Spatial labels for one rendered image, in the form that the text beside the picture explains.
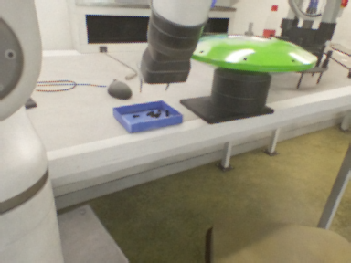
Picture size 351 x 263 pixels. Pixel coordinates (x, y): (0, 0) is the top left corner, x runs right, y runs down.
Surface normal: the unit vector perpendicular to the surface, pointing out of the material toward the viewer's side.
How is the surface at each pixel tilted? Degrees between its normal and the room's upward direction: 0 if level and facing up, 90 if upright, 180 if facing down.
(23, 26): 88
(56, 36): 90
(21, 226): 90
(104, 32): 90
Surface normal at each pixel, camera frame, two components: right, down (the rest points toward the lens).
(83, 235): 0.06, -0.89
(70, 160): 0.52, 0.41
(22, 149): 0.40, -0.77
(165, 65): 0.32, 0.76
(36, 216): 0.93, 0.22
